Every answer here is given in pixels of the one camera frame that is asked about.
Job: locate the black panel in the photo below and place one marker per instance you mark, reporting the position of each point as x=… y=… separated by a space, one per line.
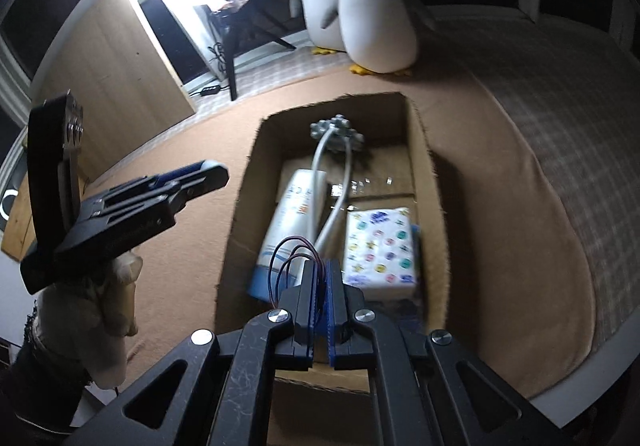
x=170 y=35

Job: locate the person's dark clothing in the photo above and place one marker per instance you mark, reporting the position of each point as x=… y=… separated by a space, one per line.
x=40 y=391

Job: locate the black tripod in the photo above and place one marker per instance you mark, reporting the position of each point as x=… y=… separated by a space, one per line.
x=231 y=65

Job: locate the brown blanket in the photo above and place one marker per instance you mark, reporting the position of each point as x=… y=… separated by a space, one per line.
x=500 y=226

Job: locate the person's left hand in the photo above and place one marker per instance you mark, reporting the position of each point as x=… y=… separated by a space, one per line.
x=125 y=296

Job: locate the white tube with blue cap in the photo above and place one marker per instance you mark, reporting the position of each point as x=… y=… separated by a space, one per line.
x=292 y=221

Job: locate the patterned tissue pack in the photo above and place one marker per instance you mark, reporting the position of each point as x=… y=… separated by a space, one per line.
x=380 y=251

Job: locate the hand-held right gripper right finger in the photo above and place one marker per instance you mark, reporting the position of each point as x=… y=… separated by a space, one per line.
x=350 y=326

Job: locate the wooden board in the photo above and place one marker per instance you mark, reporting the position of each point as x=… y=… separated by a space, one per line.
x=125 y=75

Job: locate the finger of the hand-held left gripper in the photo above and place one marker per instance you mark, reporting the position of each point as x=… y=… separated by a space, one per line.
x=185 y=169
x=200 y=186

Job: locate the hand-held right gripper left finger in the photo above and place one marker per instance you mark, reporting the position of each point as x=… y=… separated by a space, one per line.
x=305 y=321

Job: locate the cardboard box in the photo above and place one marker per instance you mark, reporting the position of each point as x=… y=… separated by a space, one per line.
x=430 y=206

